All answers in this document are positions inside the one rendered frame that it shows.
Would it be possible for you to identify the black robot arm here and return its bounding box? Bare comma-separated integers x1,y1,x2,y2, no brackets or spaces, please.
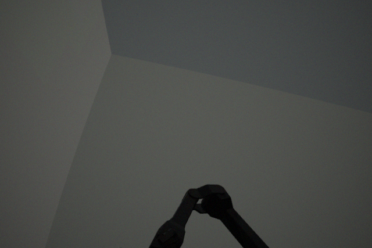
149,184,269,248

